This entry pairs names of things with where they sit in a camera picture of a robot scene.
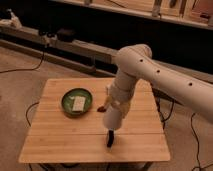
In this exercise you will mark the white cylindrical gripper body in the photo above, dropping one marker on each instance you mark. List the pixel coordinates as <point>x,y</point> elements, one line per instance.
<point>112,119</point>

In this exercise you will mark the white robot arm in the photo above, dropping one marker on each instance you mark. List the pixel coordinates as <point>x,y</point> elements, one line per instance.
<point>135,62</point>

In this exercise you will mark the red pepper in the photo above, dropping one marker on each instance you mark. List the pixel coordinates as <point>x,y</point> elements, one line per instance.
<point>101,109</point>

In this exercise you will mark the white rectangular sponge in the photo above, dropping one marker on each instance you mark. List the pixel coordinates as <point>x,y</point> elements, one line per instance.
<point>78,104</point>

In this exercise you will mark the black upright object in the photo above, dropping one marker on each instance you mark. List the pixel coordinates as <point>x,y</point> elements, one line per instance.
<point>110,138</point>

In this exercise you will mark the green round plate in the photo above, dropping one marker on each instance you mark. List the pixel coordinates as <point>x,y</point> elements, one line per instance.
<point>68,99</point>

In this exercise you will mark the wooden table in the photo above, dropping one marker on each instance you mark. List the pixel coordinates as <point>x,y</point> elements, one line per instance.
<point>55,138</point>

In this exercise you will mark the black device on ledge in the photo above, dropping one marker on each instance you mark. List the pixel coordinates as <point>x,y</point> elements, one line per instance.
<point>66,35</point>

